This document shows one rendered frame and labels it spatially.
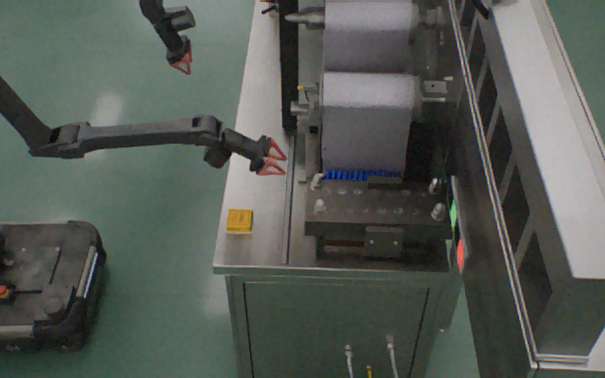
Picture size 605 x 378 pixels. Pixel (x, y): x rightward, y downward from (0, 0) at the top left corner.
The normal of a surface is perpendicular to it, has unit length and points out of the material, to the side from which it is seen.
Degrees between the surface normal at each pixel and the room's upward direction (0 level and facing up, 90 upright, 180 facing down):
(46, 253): 0
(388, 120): 90
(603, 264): 0
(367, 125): 90
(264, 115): 0
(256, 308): 90
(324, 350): 90
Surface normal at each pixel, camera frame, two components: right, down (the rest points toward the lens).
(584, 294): -0.04, 0.72
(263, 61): 0.00, -0.70
